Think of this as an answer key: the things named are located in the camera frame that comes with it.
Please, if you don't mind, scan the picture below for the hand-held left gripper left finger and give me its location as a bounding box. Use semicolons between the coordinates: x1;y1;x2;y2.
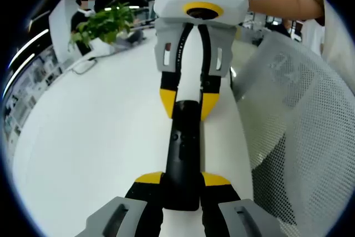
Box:
74;172;165;237

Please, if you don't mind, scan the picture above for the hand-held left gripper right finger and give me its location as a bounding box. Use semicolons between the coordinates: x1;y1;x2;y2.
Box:
200;172;283;237

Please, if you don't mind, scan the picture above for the black remote control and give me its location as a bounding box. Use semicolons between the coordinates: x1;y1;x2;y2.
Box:
162;99;204;211

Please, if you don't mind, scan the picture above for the dark object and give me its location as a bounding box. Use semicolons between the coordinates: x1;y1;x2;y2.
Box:
121;30;145;45

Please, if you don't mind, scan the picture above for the green potted plant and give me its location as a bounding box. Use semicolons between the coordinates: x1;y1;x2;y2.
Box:
68;2;136;52

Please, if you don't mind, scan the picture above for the white plant pot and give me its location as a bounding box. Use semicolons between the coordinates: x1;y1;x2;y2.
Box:
88;38;117;56

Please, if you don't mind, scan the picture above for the white mesh chair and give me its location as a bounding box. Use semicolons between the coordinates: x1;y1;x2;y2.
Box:
232;31;355;237

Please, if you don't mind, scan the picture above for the person's white shirt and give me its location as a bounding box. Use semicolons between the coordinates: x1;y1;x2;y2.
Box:
321;0;355;82

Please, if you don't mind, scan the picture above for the ceiling light strip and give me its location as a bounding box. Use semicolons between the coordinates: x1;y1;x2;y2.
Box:
2;53;36;99
13;29;49;60

